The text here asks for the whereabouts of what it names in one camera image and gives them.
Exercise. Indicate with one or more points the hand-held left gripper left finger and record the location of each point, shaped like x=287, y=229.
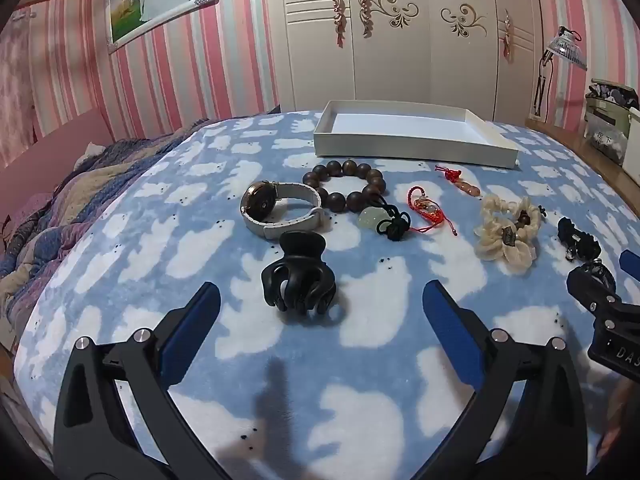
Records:
x=192, y=320

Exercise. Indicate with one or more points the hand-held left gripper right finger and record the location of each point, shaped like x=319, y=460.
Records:
x=445, y=320

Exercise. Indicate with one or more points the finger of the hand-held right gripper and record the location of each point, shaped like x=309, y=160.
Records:
x=631, y=266
x=590, y=300

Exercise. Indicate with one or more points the cream fabric scrunchie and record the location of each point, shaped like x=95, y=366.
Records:
x=495, y=250

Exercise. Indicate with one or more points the white shallow cardboard box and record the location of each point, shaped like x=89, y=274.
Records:
x=400, y=127

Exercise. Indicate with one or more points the person's right hand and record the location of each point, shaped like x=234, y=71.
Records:
x=622, y=410

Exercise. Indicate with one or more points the blue blanket with white bears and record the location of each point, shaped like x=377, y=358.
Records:
x=380, y=340

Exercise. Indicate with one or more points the black hair claw clip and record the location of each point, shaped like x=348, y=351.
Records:
x=300, y=250

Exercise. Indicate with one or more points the green storage box with clutter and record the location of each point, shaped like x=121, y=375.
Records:
x=605, y=120

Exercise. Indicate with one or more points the striped patchwork quilt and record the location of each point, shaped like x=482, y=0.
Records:
x=55, y=220

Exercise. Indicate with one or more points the pink headboard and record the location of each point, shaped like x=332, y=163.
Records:
x=60, y=135

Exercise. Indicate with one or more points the lamp with glass shade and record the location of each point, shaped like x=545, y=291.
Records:
x=565, y=47

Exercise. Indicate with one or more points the cream wardrobe with carved ornaments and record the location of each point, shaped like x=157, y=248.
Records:
x=400, y=60

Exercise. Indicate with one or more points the framed wedding photo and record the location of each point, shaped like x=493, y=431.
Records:
x=160, y=0

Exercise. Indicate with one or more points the wooden bed frame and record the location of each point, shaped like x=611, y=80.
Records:
x=575, y=142

